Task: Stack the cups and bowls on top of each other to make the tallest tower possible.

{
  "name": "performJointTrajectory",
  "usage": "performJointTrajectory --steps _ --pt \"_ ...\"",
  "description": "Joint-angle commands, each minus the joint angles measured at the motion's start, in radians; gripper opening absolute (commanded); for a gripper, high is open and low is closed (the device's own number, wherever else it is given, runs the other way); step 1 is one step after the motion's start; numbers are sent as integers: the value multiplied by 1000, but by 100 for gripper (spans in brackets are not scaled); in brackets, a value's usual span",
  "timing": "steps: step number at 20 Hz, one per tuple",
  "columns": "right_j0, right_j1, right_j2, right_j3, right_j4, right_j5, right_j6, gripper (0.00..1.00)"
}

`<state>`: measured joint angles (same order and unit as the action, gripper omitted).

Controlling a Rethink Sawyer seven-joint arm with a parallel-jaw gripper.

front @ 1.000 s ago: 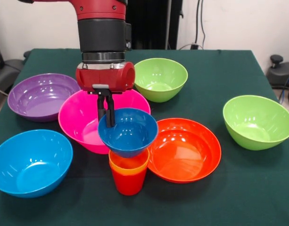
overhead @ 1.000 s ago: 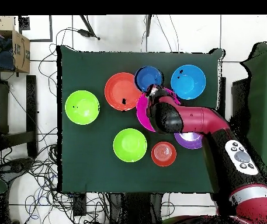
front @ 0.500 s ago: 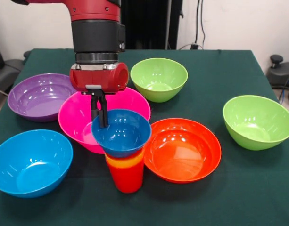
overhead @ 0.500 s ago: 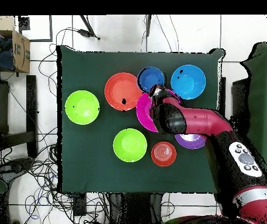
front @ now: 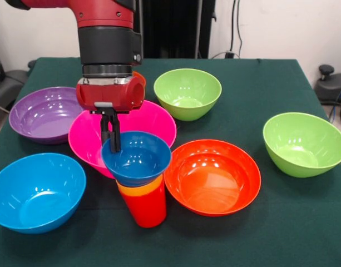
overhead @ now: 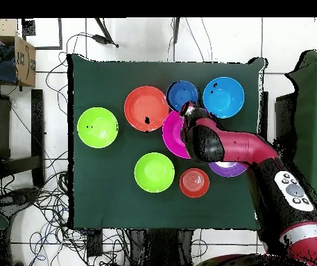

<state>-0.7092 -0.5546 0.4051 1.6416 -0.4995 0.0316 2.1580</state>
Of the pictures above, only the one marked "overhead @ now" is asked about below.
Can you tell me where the small dark blue bowl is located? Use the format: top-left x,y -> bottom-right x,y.
165,80 -> 200,112

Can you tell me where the green plastic bowl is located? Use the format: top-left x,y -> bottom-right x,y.
133,152 -> 175,193
76,107 -> 119,149

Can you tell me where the small ribbed orange-red bowl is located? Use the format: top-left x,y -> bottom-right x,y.
179,168 -> 211,199

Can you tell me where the pink plastic bowl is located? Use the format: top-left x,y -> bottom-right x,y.
162,109 -> 192,159

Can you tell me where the light blue plastic bowl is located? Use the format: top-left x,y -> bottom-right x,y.
202,76 -> 246,119

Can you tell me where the large orange-red plastic bowl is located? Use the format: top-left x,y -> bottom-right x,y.
123,85 -> 171,133

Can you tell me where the purple plastic bowl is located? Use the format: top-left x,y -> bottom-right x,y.
208,161 -> 248,178

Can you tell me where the black tripod leg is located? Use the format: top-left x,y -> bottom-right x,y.
92,17 -> 119,48
172,17 -> 181,44

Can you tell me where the dark green tablecloth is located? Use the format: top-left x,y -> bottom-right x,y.
67,53 -> 267,232

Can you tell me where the black power adapter box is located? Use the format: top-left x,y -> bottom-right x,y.
87,229 -> 103,257

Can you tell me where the cardboard box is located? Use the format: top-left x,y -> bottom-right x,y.
0,18 -> 37,87

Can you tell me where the dark blue bag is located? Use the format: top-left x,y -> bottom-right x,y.
0,45 -> 19,85

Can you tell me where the black table leg frame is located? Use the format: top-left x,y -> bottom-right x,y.
257,91 -> 295,148
0,88 -> 46,190

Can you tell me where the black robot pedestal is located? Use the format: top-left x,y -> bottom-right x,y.
130,229 -> 195,266

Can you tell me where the black metal floor frame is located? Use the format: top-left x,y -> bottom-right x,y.
21,17 -> 64,51

